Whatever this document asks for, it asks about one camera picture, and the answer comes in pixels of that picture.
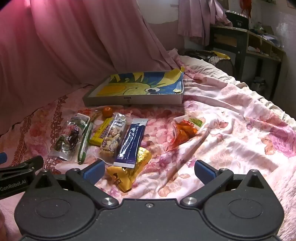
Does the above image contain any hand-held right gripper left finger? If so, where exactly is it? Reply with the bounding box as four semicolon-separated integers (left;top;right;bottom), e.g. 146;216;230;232
29;160;119;208

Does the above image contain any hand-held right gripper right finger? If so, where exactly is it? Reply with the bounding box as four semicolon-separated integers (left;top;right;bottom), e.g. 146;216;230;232
180;160;271;208

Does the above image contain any green sausage stick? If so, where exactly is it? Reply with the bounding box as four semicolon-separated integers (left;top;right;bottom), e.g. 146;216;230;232
77;122;93;165

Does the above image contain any golden foil snack packet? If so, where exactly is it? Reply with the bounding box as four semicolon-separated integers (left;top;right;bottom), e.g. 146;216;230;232
106;148;152;193

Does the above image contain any clear nut snack packet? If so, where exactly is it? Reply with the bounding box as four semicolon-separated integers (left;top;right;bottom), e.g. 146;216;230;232
99;113;127;159

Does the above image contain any yellow snack packet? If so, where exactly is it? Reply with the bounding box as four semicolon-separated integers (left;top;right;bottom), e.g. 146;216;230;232
90;118;114;146

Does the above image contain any dark plum candy wrapper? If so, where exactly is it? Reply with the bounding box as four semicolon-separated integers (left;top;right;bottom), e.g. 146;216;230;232
63;128;81;149

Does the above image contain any orange red snack packet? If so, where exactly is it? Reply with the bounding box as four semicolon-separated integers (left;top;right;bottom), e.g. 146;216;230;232
172;116;206;151

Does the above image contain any blue and white sachet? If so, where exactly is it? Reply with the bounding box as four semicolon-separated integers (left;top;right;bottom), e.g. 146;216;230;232
113;119;148;168

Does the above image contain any clear packet with green print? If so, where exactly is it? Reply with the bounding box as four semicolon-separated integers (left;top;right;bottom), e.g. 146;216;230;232
50;113;90;161

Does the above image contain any grey box with colourful print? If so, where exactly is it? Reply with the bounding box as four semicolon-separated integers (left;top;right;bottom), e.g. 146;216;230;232
83;71;185;107

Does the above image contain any floral pink bedsheet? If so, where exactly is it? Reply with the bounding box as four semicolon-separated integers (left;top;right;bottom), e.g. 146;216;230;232
0;50;296;241

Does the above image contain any pink fleece blanket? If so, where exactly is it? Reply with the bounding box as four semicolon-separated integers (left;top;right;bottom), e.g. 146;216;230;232
274;167;296;241

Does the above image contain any black bag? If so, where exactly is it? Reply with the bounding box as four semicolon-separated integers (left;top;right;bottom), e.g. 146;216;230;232
185;49;214;61

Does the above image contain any yellow bag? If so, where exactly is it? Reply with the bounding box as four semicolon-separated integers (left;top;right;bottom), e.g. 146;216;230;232
211;51;231;60

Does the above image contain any pink curtain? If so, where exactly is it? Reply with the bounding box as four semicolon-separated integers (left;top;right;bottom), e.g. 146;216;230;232
0;0;184;137

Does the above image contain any desk with shelves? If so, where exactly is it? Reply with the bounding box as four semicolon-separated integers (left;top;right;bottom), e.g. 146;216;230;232
210;24;286;98

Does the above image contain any black device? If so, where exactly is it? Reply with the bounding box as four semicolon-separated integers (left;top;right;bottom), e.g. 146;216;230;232
225;10;250;30

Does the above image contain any hanging pink cloth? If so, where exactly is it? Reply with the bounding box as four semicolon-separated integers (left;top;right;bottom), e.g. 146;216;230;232
178;0;233;45

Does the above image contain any orange hanging cloth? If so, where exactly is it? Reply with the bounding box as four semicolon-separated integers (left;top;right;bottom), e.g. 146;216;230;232
239;0;252;18

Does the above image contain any wire basket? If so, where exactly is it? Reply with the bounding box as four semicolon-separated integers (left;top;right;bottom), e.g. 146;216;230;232
208;56;234;77

